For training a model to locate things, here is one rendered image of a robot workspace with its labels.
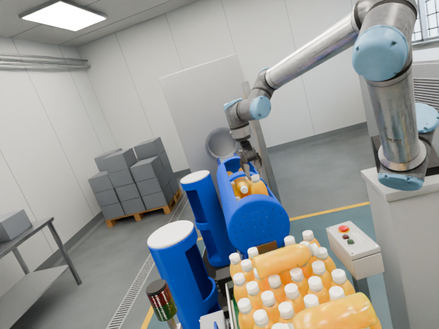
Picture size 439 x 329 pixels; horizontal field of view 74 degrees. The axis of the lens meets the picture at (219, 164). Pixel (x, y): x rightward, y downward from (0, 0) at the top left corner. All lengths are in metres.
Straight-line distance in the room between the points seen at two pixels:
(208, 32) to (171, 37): 0.77
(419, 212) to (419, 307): 0.51
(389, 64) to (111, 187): 4.80
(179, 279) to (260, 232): 0.60
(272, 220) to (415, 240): 0.65
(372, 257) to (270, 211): 0.44
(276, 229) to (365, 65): 0.81
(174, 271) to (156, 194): 3.34
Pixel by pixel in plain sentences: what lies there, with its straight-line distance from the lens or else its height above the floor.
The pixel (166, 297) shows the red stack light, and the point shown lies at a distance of 0.93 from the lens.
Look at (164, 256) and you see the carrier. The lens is 1.67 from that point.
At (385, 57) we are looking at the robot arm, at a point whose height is 1.69.
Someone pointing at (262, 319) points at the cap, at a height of 1.11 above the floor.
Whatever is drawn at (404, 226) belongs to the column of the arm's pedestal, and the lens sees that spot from 1.56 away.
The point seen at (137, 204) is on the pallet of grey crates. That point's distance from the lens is 5.16.
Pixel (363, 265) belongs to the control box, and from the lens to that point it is 1.13.
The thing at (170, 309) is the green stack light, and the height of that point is 1.19.
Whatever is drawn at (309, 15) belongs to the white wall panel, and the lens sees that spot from 6.50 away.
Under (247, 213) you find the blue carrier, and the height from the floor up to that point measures 1.18.
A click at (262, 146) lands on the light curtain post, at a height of 1.11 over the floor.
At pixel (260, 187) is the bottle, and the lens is 1.37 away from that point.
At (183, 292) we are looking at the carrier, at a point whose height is 0.73.
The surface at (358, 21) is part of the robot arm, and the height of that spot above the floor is 1.79.
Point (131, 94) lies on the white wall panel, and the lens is 6.92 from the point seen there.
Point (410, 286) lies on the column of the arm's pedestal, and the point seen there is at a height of 0.59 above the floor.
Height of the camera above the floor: 1.74
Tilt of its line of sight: 15 degrees down
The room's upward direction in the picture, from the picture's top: 18 degrees counter-clockwise
